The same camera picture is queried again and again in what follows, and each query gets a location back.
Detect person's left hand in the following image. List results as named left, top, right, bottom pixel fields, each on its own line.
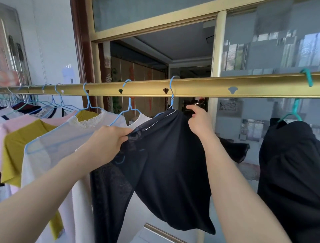
left=84, top=126, right=134, bottom=168

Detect person's right hand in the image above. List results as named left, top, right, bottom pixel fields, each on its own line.
left=186, top=104, right=218, bottom=144

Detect gold clothes rail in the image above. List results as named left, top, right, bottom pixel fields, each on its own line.
left=0, top=72, right=320, bottom=98

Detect sheer white lace-collar shirt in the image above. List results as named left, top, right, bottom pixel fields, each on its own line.
left=21, top=109, right=128, bottom=243

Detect white black-trimmed tank top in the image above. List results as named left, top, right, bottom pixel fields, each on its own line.
left=1, top=107, right=66, bottom=120

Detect black sheer blouse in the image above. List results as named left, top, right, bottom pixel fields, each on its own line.
left=90, top=108, right=250, bottom=243

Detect dark red t-shirt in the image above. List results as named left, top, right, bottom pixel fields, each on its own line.
left=11, top=102, right=42, bottom=115

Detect mustard yellow t-shirt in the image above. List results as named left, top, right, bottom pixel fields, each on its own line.
left=1, top=110, right=99, bottom=240

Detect pink t-shirt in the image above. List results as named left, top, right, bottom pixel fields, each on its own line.
left=0, top=110, right=78, bottom=196

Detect teal wire hanger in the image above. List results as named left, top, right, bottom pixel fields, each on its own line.
left=277, top=68, right=314, bottom=123
left=4, top=92, right=52, bottom=117

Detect black shorts with logo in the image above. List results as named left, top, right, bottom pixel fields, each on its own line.
left=257, top=117, right=320, bottom=243

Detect person's right forearm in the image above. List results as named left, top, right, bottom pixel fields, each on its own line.
left=202, top=135, right=292, bottom=243

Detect person's left forearm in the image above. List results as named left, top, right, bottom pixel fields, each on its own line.
left=0, top=150, right=110, bottom=243

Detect white paper notice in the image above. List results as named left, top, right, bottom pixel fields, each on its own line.
left=62, top=64, right=76, bottom=85

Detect gold framed glass door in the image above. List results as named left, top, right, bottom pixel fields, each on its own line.
left=85, top=0, right=320, bottom=243

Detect ceiling lamp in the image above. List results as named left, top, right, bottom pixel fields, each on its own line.
left=203, top=21, right=216, bottom=45

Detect orange patterned hanging sheet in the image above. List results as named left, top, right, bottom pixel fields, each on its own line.
left=0, top=70, right=21, bottom=87

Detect metal mop poles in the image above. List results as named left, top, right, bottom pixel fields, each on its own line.
left=7, top=35, right=32, bottom=87

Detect brown door frame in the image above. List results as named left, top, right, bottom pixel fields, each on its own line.
left=70, top=0, right=112, bottom=113

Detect thin steel lift cables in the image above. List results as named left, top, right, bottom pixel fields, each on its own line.
left=37, top=0, right=48, bottom=86

